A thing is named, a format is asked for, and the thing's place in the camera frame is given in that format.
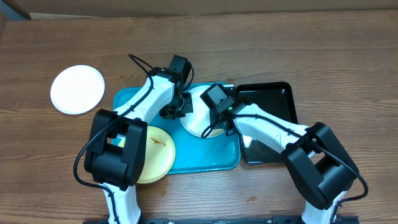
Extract white plate with dark stain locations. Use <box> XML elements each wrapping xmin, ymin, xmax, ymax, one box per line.
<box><xmin>180</xmin><ymin>85</ymin><xmax>211</xmax><ymax>137</ymax></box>

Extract yellow plate with stain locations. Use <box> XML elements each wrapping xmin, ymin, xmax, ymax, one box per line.
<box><xmin>137</xmin><ymin>126</ymin><xmax>176</xmax><ymax>184</ymax></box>

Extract white plate with red stain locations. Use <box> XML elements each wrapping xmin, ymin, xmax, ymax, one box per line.
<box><xmin>50</xmin><ymin>65</ymin><xmax>105</xmax><ymax>115</ymax></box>

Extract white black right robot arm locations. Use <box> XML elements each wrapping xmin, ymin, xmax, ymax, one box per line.
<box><xmin>200</xmin><ymin>83</ymin><xmax>359</xmax><ymax>223</ymax></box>

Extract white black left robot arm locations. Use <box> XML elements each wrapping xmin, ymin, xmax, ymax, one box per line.
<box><xmin>73</xmin><ymin>55</ymin><xmax>194</xmax><ymax>223</ymax></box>

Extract black plastic tray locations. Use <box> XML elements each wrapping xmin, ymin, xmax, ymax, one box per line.
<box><xmin>236</xmin><ymin>82</ymin><xmax>298</xmax><ymax>164</ymax></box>

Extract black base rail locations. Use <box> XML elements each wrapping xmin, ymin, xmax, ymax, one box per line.
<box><xmin>82</xmin><ymin>215</ymin><xmax>360</xmax><ymax>224</ymax></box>

